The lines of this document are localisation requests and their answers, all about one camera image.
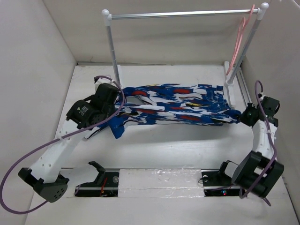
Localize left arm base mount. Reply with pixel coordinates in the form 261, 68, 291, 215
74, 161, 120, 197

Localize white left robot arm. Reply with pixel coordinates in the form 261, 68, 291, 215
18, 83, 120, 203

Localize pink plastic hanger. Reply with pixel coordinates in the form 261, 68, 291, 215
225, 4, 255, 75

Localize aluminium side rail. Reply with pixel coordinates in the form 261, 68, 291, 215
236, 69, 252, 106

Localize white clothes rack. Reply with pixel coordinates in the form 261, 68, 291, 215
101, 2, 269, 107

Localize blue patterned trousers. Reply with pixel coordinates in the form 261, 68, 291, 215
85, 83, 241, 140

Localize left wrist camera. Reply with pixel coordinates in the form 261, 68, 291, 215
94, 76, 114, 85

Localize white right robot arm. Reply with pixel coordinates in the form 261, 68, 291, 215
217, 97, 284, 199

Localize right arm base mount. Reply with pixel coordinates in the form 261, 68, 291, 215
198, 160, 246, 197

